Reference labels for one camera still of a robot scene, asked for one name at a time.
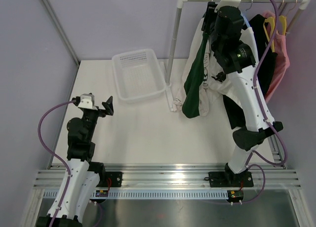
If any green and white t shirt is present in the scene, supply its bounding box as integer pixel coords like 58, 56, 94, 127
173, 18, 218, 118

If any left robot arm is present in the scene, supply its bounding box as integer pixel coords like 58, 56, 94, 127
36, 93, 114, 227

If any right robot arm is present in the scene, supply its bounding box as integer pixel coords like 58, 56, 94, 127
202, 2, 283, 187

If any light blue hanger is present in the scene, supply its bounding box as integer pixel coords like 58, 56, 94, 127
241, 13, 251, 28

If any black t shirt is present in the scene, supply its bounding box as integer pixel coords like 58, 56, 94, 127
223, 14, 277, 129

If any white printed t shirt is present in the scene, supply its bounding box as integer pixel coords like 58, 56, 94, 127
209, 9, 262, 109

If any yellow hanger front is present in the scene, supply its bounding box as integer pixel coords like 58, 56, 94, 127
263, 17, 276, 41

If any yellow hanger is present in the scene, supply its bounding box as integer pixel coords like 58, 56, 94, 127
263, 17, 276, 41
279, 15, 287, 36

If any yellow hanger back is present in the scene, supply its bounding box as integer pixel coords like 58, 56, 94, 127
279, 15, 287, 36

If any pink t shirt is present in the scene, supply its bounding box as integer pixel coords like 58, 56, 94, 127
265, 20, 290, 102

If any metal clothes rack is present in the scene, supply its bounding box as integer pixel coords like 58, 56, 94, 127
164, 0, 316, 84

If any white plastic basket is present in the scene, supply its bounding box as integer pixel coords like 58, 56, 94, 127
112, 48, 166, 103

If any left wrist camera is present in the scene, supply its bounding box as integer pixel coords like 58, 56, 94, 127
77, 94, 98, 110

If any aluminium mounting rail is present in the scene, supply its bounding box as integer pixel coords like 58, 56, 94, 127
33, 162, 302, 188

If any white slotted cable duct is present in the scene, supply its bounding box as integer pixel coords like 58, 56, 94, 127
43, 189, 229, 199

